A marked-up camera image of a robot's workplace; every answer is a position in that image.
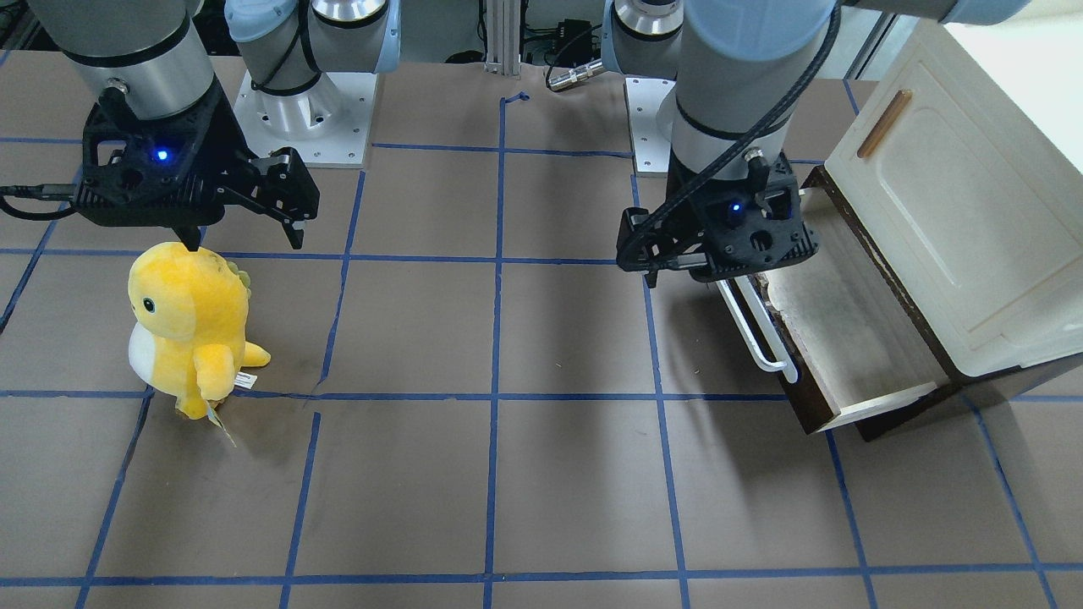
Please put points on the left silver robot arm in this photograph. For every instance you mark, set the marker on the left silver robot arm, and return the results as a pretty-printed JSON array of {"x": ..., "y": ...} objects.
[{"x": 739, "y": 68}]

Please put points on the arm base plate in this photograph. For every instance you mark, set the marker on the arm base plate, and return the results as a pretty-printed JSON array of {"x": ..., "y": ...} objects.
[
  {"x": 651, "y": 108},
  {"x": 327, "y": 125}
]

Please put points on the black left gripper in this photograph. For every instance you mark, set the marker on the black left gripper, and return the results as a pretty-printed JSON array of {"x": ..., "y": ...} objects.
[{"x": 679, "y": 197}]

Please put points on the aluminium frame post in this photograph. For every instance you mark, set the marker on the aluminium frame post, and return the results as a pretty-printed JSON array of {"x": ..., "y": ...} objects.
[{"x": 503, "y": 26}]

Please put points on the dark wooden drawer cabinet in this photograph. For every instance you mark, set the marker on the dark wooden drawer cabinet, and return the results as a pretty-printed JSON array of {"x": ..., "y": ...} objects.
[{"x": 986, "y": 389}]

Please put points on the wooden drawer with white handle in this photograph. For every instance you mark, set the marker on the wooden drawer with white handle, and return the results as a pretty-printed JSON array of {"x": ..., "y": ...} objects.
[{"x": 832, "y": 329}]

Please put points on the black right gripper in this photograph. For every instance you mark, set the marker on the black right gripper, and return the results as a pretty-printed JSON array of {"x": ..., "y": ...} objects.
[{"x": 225, "y": 138}]

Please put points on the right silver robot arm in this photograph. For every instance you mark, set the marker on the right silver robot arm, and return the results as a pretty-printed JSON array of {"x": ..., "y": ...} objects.
[{"x": 153, "y": 52}]

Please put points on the cream plastic storage box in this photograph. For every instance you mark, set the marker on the cream plastic storage box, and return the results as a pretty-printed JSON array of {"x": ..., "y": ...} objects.
[{"x": 964, "y": 167}]

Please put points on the yellow plush toy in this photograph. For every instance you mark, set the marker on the yellow plush toy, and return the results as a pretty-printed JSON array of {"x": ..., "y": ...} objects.
[{"x": 189, "y": 339}]

